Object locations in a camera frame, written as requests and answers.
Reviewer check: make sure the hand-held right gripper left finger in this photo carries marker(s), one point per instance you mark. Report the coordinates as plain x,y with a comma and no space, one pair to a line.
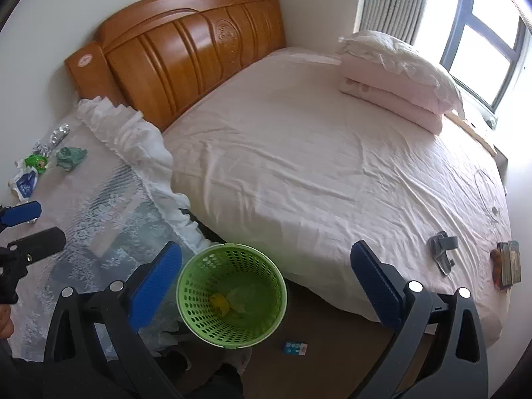
156,286

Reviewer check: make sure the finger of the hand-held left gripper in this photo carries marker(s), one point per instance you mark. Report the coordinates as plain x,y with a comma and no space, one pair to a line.
23,212
39,244

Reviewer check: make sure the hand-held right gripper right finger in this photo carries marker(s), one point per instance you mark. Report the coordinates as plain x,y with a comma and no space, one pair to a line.
374,286

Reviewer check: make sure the white printed plastic bag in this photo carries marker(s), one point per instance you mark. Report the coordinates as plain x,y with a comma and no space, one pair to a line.
24,183

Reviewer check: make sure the green perforated plastic basket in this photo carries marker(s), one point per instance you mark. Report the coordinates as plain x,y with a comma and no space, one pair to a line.
195,295

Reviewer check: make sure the bright green snack packet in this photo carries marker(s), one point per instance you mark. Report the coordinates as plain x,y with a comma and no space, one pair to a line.
35,162

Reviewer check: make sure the dull green wrapper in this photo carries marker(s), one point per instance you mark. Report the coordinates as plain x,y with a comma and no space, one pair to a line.
71,158

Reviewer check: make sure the silver foil wrapper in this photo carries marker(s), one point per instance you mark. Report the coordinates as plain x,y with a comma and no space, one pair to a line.
58,133

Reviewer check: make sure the person's left hand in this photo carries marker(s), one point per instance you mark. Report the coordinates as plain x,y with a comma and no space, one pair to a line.
4,320

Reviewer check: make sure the yellow crumpled wrapper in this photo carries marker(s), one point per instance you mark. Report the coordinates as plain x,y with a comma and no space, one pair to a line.
220,304

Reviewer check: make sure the grey plastic clip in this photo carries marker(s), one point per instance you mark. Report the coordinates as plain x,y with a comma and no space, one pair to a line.
442,249

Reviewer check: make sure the clear plastic wrapper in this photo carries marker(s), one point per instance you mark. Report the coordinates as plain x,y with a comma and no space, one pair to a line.
245,299

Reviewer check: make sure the small blue white box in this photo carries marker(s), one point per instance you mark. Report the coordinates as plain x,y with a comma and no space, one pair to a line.
296,348

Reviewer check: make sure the pale house slipper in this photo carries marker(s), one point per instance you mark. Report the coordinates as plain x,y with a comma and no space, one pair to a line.
239,358

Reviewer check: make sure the person's dark trouser leg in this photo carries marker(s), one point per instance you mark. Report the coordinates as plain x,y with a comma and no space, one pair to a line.
216,384

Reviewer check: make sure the bed with pink sheet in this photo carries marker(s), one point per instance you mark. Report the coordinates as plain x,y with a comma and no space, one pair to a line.
311,174

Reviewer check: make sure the light wooden slat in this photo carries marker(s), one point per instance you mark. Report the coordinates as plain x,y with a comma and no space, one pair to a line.
469,131

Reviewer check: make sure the folded pink blanket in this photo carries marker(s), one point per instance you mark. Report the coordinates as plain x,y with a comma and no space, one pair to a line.
399,102

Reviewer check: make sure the carved wooden headboard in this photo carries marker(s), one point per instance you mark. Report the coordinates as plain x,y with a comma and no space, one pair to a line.
174,54

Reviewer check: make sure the white frilled pillow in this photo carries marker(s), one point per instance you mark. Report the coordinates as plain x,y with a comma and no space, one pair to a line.
399,58

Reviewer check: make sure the grey pleated curtain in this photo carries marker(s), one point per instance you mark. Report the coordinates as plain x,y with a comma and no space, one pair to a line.
395,0

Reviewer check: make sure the dark window frame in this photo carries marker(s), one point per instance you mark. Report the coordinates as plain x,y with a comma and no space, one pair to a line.
453,45

